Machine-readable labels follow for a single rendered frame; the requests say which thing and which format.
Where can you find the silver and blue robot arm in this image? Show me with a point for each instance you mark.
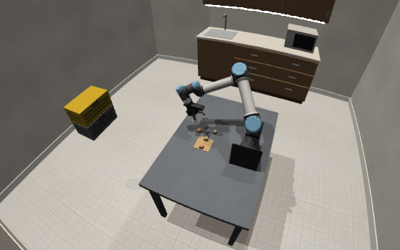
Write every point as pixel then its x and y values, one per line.
pixel 241 78

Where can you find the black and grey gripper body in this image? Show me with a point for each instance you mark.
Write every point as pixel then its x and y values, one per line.
pixel 189 110

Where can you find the tan mat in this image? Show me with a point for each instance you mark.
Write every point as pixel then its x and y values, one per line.
pixel 207 144

